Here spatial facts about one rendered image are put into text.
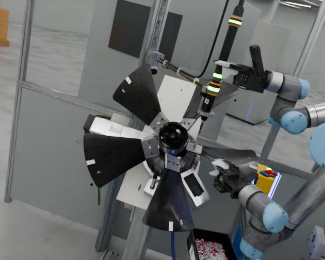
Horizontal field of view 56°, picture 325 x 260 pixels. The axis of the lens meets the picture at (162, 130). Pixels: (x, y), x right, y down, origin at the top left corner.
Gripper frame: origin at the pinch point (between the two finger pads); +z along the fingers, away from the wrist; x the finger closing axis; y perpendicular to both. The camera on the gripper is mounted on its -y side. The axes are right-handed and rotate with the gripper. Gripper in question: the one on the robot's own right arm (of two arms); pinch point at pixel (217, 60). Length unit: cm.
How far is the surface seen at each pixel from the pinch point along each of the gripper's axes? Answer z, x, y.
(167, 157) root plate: 8.4, -5.7, 40.2
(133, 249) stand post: 10, 10, 101
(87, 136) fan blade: 41, -5, 40
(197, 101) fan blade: 0.8, 14.9, 19.9
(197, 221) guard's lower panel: -31, 66, 113
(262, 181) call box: -40, 15, 49
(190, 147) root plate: 0.4, -1.6, 35.5
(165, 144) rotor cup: 10.6, -6.4, 34.9
